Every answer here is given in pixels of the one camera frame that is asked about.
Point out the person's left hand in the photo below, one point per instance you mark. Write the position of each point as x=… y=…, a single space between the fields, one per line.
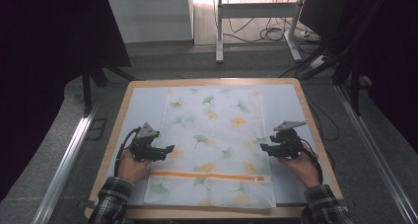
x=131 y=168

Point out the black metal stand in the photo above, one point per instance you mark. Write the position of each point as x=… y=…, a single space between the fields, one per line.
x=355 y=86
x=87 y=92

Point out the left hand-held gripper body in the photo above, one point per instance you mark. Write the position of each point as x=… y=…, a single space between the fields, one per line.
x=146 y=148

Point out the wooden-rimmed table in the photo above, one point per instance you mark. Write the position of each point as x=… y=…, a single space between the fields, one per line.
x=210 y=213

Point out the person's right hand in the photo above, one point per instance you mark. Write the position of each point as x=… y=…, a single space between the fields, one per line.
x=304 y=169

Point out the aluminium rail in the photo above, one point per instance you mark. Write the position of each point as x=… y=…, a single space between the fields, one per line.
x=374 y=145
x=62 y=164

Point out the dark curtain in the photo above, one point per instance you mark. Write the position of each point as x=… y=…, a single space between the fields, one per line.
x=39 y=53
x=397 y=53

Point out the white cabinet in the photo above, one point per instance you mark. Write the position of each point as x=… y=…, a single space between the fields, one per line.
x=151 y=16

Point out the white power strip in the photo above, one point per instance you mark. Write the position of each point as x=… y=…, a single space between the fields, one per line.
x=318 y=62

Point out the white leaf-print pillowcase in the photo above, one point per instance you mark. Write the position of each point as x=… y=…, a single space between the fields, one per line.
x=213 y=132

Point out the dark monitor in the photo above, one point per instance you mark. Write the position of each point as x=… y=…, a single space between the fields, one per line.
x=323 y=13

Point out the white desk frame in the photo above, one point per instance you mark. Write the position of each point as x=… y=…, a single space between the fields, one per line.
x=256 y=10

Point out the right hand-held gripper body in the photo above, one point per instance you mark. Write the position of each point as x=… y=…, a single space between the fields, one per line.
x=287 y=145

